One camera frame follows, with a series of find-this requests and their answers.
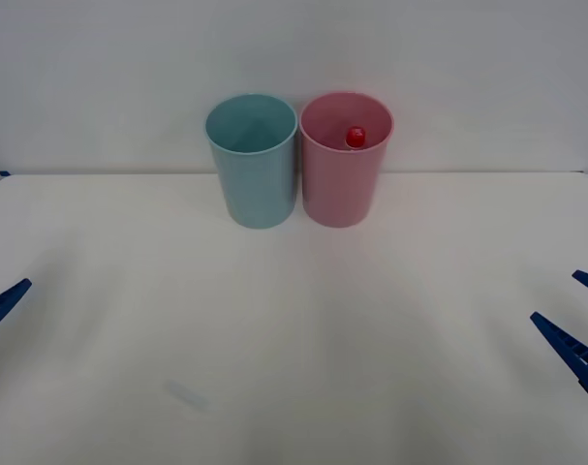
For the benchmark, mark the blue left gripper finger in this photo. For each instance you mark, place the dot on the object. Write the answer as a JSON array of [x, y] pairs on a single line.
[[5, 302]]

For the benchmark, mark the small bottle with red cap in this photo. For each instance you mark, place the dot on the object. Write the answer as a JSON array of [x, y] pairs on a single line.
[[355, 138]]

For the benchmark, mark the pink plastic bin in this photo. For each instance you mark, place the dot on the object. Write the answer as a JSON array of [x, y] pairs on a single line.
[[339, 194]]

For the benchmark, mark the pale blue plastic bin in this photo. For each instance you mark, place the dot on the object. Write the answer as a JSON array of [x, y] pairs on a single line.
[[257, 194]]

